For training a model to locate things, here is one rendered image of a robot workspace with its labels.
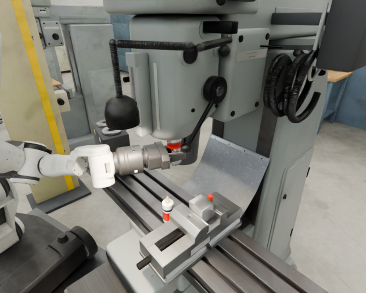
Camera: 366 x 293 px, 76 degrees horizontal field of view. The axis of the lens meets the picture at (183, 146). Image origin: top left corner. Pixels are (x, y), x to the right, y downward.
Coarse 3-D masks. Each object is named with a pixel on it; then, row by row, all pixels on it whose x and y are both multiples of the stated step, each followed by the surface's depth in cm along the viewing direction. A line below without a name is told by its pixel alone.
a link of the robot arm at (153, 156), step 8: (152, 144) 77; (160, 144) 76; (128, 152) 69; (136, 152) 69; (144, 152) 72; (152, 152) 72; (160, 152) 72; (136, 160) 69; (144, 160) 71; (152, 160) 70; (160, 160) 71; (168, 160) 70; (136, 168) 70; (152, 168) 72; (168, 168) 71
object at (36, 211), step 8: (40, 216) 164; (48, 216) 164; (56, 224) 157; (64, 232) 152; (96, 256) 136; (104, 256) 136; (88, 264) 132; (96, 264) 132; (72, 272) 128; (80, 272) 128; (88, 272) 128; (64, 280) 124; (72, 280) 124; (56, 288) 120; (64, 288) 120
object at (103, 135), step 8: (104, 120) 118; (96, 128) 112; (104, 128) 109; (96, 136) 113; (104, 136) 105; (112, 136) 105; (120, 136) 105; (128, 136) 108; (96, 144) 120; (112, 144) 105; (120, 144) 107; (128, 144) 109
